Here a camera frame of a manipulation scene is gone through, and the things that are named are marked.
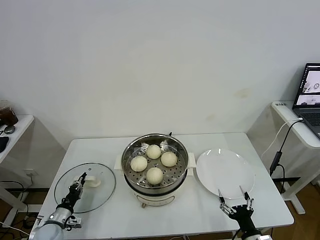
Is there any black object on desk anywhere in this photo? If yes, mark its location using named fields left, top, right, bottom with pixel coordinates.
left=0, top=136, right=10, bottom=154

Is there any grey open laptop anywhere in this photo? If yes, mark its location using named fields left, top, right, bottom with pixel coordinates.
left=292, top=62, right=320, bottom=140

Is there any black floor cable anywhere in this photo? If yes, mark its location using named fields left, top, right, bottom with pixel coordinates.
left=0, top=180, right=26, bottom=201

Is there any white steamed baozi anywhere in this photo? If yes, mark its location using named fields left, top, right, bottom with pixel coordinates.
left=146, top=144, right=162, bottom=160
left=146, top=166, right=165, bottom=185
left=160, top=151, right=178, bottom=168
left=130, top=156, right=148, bottom=173

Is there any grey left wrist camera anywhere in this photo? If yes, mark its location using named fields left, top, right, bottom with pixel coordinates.
left=66, top=216, right=83, bottom=229

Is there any white round plate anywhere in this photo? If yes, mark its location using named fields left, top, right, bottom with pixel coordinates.
left=196, top=149, right=256, bottom=200

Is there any black cable with adapter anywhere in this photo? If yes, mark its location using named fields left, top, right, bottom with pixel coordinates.
left=269, top=119, right=305, bottom=196

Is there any glass pot lid cream handle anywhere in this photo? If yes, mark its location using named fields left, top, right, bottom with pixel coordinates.
left=54, top=163, right=117, bottom=214

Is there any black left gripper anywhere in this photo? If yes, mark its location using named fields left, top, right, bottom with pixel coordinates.
left=61, top=172, right=87, bottom=209

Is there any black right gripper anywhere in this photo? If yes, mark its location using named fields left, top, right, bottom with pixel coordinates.
left=217, top=185, right=257, bottom=231

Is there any stainless steel steamer basket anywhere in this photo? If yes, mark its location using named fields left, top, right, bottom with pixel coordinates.
left=121, top=134, right=189, bottom=195

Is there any white laptop cable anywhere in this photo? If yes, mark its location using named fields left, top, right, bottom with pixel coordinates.
left=260, top=117, right=305, bottom=159

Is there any white side desk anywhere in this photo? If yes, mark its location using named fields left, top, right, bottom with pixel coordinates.
left=271, top=101, right=320, bottom=216
left=0, top=114, right=36, bottom=213

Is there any brown glass jar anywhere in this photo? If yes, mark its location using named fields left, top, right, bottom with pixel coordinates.
left=0, top=99, right=20, bottom=127

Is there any cream electric pot base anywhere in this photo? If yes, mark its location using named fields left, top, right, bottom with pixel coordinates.
left=114, top=152, right=196, bottom=209

